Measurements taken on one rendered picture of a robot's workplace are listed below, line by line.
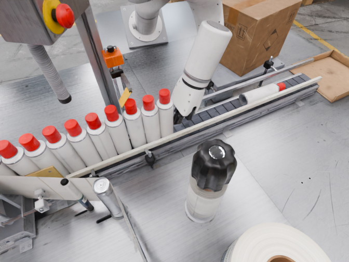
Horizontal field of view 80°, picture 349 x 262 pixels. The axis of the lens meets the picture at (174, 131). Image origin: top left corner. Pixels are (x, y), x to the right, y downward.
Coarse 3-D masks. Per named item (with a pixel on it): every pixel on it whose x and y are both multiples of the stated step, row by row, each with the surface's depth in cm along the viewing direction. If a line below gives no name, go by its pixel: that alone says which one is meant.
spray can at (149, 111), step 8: (144, 96) 59; (152, 96) 59; (144, 104) 59; (152, 104) 59; (144, 112) 61; (152, 112) 61; (144, 120) 63; (152, 120) 62; (144, 128) 67; (152, 128) 65; (152, 136) 68
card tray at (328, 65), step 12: (324, 60) 112; (336, 60) 112; (348, 60) 108; (300, 72) 106; (312, 72) 106; (324, 72) 106; (336, 72) 106; (348, 72) 106; (324, 84) 100; (336, 84) 100; (348, 84) 100; (324, 96) 95; (336, 96) 90
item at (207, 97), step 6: (306, 60) 90; (312, 60) 91; (294, 66) 88; (300, 66) 90; (276, 72) 85; (282, 72) 87; (258, 78) 83; (264, 78) 84; (240, 84) 81; (246, 84) 82; (222, 90) 79; (228, 90) 79; (204, 96) 77; (210, 96) 77; (216, 96) 78; (174, 108) 73; (126, 126) 68
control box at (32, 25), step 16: (0, 0) 32; (16, 0) 32; (32, 0) 32; (48, 0) 35; (64, 0) 39; (80, 0) 44; (0, 16) 35; (16, 16) 34; (32, 16) 34; (48, 16) 35; (0, 32) 37; (16, 32) 37; (32, 32) 36; (48, 32) 36
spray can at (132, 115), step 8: (128, 104) 57; (128, 112) 59; (136, 112) 60; (128, 120) 60; (136, 120) 60; (128, 128) 64; (136, 128) 63; (136, 136) 66; (144, 136) 69; (136, 144) 69; (144, 144) 72
